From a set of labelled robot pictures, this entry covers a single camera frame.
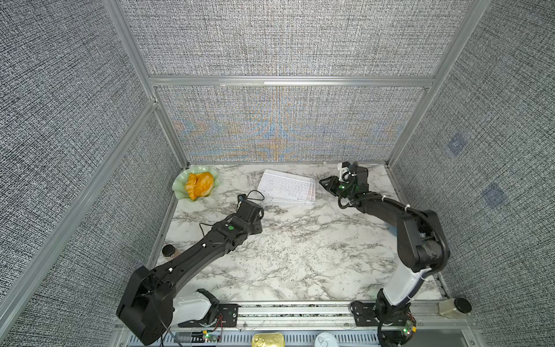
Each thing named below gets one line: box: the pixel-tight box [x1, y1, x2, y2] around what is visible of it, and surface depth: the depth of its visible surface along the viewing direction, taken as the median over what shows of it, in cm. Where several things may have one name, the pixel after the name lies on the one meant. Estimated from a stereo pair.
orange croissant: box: [185, 172, 214, 201], surface depth 102 cm
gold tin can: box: [251, 332, 285, 347], surface depth 67 cm
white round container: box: [313, 331, 339, 347], surface depth 66 cm
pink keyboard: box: [262, 177, 316, 205], surface depth 105 cm
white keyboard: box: [257, 169, 316, 206], surface depth 106 cm
